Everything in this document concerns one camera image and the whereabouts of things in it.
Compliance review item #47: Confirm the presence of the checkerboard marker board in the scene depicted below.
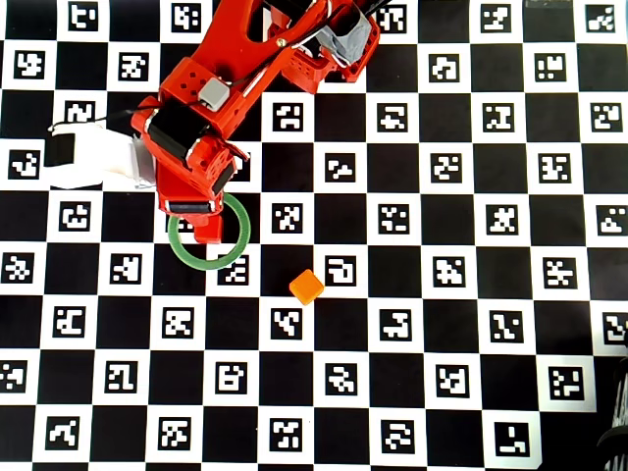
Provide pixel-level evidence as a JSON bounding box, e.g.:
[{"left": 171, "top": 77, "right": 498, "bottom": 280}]
[{"left": 0, "top": 0, "right": 628, "bottom": 467}]

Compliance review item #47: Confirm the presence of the green ring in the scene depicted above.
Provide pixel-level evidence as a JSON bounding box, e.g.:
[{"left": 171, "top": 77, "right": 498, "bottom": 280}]
[{"left": 167, "top": 191, "right": 252, "bottom": 271}]

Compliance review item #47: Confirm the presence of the black camera holder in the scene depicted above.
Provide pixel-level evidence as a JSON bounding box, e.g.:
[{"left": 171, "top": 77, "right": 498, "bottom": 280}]
[{"left": 596, "top": 355, "right": 628, "bottom": 471}]

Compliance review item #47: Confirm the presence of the orange cube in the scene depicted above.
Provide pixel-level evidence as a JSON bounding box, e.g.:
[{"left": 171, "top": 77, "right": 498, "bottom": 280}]
[{"left": 288, "top": 268, "right": 327, "bottom": 307}]

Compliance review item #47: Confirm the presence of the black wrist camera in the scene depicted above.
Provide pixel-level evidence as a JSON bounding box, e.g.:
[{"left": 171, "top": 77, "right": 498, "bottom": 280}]
[{"left": 43, "top": 134, "right": 78, "bottom": 168}]

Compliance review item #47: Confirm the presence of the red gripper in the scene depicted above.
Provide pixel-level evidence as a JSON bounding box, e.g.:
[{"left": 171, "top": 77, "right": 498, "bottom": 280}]
[{"left": 155, "top": 163, "right": 223, "bottom": 218}]

